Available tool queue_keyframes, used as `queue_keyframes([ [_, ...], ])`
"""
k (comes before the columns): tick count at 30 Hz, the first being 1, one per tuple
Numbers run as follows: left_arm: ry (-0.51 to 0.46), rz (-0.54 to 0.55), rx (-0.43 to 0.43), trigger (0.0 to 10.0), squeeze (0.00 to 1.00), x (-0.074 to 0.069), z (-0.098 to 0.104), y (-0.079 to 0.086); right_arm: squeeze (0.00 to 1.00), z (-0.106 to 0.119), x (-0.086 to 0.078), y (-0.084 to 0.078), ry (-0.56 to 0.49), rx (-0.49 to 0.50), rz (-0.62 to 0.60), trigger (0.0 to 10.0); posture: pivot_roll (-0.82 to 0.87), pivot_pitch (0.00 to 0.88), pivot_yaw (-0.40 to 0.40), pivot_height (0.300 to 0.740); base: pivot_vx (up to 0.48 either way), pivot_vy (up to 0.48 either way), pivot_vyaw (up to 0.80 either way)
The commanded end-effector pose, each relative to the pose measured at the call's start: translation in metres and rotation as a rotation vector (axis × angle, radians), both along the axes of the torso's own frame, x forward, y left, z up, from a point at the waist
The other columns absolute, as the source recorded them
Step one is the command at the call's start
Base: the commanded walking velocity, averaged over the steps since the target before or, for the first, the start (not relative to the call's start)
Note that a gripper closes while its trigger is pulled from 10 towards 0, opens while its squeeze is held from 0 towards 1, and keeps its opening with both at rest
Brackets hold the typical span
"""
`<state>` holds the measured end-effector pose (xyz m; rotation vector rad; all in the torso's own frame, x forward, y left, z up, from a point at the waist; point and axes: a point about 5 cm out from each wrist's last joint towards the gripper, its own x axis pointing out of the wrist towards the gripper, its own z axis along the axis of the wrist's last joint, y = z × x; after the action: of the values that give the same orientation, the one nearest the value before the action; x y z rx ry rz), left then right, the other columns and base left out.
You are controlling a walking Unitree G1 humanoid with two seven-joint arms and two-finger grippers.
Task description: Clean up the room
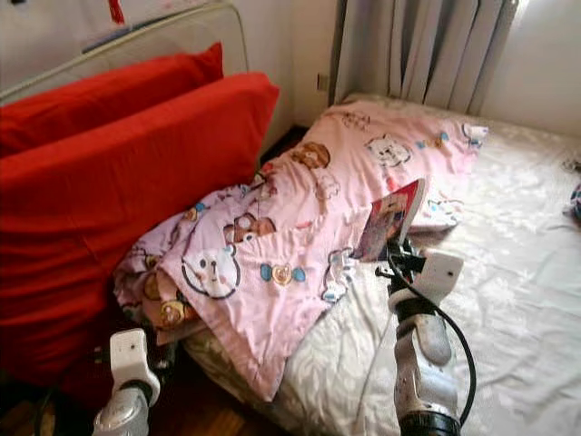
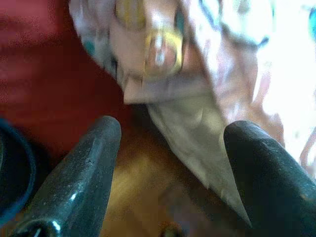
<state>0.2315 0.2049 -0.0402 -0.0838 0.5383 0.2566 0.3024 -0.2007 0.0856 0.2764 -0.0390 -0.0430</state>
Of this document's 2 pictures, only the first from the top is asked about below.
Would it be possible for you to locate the grey white upright mattress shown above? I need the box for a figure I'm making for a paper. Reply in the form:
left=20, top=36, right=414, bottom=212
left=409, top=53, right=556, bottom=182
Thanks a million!
left=0, top=0, right=248, bottom=103

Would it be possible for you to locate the bed with beige floral sheet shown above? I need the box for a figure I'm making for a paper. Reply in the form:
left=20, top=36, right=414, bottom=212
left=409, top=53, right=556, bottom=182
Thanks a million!
left=182, top=91, right=581, bottom=436

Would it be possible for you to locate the colourful illustrated book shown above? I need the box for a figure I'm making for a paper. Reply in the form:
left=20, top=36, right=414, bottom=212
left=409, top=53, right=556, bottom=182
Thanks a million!
left=354, top=178, right=428, bottom=264

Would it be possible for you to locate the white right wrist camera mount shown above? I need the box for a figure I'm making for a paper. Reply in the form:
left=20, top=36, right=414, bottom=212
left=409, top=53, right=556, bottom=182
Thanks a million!
left=413, top=251, right=465, bottom=305

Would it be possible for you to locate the red fabric cushion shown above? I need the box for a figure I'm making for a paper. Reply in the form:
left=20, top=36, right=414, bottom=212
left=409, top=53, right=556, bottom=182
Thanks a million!
left=0, top=73, right=281, bottom=391
left=0, top=42, right=225, bottom=157

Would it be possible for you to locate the red white blue bolster pillow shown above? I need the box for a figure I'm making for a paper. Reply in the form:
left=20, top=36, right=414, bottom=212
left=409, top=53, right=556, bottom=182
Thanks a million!
left=565, top=180, right=581, bottom=224

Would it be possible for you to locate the grey pleated curtain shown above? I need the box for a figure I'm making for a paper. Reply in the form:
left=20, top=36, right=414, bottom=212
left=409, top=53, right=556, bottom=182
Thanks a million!
left=331, top=0, right=523, bottom=114

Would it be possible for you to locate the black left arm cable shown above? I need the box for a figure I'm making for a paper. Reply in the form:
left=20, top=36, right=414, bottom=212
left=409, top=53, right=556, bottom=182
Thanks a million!
left=34, top=363, right=114, bottom=436

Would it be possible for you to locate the pink cartoon bear blanket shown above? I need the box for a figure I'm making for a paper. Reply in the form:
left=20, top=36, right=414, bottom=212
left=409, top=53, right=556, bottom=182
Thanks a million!
left=113, top=100, right=489, bottom=402

